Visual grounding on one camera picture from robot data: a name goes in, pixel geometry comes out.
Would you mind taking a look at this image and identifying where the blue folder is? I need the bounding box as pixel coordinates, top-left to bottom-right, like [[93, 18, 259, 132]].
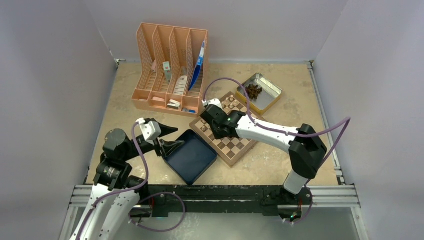
[[188, 41, 205, 91]]

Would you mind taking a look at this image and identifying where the pink eraser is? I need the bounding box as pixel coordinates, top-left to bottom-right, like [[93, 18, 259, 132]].
[[152, 96, 165, 103]]

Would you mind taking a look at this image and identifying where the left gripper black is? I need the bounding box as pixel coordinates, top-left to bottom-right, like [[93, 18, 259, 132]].
[[121, 121, 184, 161]]

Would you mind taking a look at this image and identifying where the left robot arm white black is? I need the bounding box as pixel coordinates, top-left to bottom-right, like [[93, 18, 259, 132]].
[[71, 118, 185, 240]]

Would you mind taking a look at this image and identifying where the green white small box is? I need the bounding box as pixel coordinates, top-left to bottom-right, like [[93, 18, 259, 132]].
[[162, 61, 172, 84]]

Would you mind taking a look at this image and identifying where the dark blue tray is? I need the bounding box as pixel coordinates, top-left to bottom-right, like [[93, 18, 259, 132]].
[[162, 129, 218, 185]]

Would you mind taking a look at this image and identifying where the white stapler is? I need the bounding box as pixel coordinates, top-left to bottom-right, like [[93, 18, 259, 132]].
[[166, 99, 181, 110]]

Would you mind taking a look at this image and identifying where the white labelled tube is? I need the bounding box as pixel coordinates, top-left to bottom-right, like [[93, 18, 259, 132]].
[[173, 75, 188, 95]]

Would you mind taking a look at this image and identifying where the pink plastic desk organizer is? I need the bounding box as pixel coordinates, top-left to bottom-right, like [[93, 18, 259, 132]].
[[131, 22, 209, 118]]

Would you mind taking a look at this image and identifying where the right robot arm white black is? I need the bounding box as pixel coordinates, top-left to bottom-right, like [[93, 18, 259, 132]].
[[200, 104, 328, 204]]

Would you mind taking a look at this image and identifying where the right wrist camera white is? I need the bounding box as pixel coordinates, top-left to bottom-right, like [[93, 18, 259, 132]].
[[202, 98, 223, 110]]

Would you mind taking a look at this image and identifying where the yellow metal tin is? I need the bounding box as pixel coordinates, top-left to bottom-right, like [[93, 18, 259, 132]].
[[242, 73, 283, 115]]

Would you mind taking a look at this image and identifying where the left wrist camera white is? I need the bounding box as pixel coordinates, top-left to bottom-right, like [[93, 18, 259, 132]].
[[136, 118, 162, 145]]

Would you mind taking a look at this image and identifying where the pile of dark chess pieces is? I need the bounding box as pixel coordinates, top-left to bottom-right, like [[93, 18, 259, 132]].
[[245, 83, 263, 101]]

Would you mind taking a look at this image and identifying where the wooden chess board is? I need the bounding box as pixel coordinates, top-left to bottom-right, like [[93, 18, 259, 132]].
[[189, 92, 257, 167]]

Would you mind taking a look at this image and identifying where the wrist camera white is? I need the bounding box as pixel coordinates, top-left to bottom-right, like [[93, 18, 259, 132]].
[[136, 118, 162, 145], [202, 98, 223, 110]]

